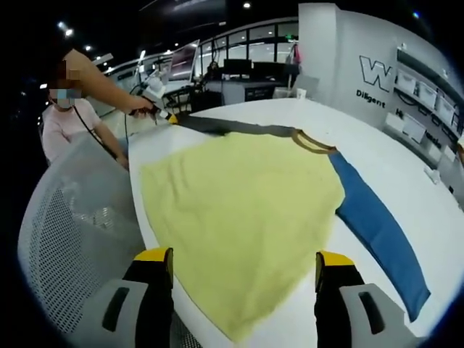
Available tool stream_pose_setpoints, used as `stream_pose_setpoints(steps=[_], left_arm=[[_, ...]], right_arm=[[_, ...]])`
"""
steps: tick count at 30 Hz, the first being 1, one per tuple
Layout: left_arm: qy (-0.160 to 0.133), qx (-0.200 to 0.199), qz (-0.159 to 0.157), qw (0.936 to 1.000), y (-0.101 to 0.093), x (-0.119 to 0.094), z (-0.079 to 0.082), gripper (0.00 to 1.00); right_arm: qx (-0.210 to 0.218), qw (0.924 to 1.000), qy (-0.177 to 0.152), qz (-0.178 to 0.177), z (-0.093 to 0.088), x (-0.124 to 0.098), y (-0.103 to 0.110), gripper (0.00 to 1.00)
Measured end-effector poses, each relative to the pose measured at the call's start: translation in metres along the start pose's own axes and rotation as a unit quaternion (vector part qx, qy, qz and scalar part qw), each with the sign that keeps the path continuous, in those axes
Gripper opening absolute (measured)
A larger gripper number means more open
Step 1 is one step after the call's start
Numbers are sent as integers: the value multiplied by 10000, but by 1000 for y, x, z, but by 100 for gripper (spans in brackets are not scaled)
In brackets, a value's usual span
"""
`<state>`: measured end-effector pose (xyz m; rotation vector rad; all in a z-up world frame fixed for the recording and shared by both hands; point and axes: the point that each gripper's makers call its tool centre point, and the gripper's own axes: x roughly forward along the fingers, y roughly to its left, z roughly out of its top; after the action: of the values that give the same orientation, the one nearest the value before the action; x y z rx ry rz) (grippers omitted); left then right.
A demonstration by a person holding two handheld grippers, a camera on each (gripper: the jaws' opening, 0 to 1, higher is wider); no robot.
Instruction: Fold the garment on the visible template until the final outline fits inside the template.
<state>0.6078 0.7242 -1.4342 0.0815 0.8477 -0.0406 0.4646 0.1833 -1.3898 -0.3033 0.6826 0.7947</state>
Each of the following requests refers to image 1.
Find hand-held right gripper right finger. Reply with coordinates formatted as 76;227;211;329
313;250;426;348

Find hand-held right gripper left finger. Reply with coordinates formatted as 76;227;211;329
70;247;175;348

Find yellow garment with blue grey sleeves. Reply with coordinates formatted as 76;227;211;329
138;115;433;344

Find person's left hand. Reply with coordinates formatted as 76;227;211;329
125;100;156;120

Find large tilted display screen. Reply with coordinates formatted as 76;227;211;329
167;38;201;83

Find grey mesh office chair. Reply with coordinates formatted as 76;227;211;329
17;138;204;348

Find wide black computer monitor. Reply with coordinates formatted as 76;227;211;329
252;61;299;79

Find grey storage shelf unit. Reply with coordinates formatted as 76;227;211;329
383;46;464;168

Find row of white storage bins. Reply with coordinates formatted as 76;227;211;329
396;70;458;117

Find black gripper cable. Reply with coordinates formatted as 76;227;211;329
73;104;128;161

